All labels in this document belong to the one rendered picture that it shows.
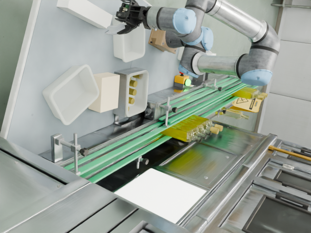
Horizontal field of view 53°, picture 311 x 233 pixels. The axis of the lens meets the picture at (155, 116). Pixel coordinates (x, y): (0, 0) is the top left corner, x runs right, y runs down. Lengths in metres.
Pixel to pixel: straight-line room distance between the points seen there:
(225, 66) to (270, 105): 6.34
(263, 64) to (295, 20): 6.13
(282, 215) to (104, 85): 0.98
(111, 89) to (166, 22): 0.52
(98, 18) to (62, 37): 0.17
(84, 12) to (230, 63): 0.65
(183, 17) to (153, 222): 0.61
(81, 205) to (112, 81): 0.79
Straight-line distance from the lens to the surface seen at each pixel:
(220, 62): 1.47
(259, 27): 1.33
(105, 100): 1.43
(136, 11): 1.09
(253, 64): 1.34
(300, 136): 7.82
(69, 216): 0.74
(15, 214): 0.77
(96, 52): 1.45
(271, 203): 1.61
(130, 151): 1.56
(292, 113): 7.70
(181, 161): 1.70
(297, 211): 1.62
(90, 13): 1.32
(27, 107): 1.26
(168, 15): 1.03
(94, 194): 0.80
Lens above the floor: 1.74
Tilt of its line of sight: 30 degrees down
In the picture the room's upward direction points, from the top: 107 degrees clockwise
